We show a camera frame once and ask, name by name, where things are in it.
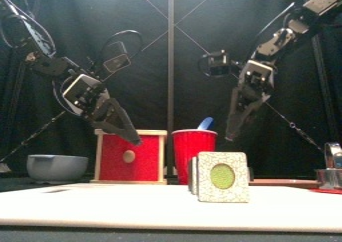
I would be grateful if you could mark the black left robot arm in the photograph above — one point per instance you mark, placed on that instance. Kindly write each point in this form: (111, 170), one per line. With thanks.
(41, 62)

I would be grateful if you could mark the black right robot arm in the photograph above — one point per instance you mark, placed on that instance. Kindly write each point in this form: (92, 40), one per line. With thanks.
(278, 41)

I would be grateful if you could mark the toy sushi roll green centre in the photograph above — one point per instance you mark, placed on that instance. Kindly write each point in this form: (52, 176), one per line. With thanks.
(222, 189)

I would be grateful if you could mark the pinkish-brown square plate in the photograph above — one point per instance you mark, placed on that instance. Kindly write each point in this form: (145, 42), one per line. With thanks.
(284, 182)

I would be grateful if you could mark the white cutting board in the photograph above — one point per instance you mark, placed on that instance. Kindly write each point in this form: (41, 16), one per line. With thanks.
(111, 209)

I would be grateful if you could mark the red toy knife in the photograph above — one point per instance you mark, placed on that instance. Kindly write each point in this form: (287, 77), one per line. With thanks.
(327, 191)

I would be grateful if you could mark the blue plastic utensil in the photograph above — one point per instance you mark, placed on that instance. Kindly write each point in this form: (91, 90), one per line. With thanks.
(205, 122)

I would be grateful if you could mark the red plastic cup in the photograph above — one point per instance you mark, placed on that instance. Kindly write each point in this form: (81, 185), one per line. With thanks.
(193, 142)

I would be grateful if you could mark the wooden box with red front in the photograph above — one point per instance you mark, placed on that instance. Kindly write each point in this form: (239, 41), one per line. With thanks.
(115, 166)

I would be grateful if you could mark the pale blue bowl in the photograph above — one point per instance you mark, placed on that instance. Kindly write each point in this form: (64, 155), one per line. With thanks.
(56, 167)

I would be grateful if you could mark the shiny metal container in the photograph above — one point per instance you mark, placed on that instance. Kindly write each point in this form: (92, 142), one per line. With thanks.
(328, 179)

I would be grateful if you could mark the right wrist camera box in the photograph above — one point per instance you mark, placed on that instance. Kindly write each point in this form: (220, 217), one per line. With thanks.
(216, 64)

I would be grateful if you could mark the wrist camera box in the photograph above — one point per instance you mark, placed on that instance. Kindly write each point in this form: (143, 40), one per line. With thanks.
(116, 62)
(216, 64)

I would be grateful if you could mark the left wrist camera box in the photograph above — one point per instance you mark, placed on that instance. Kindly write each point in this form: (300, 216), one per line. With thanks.
(116, 62)

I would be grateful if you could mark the vertical metal frame pole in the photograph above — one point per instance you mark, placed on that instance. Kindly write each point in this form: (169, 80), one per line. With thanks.
(171, 86)

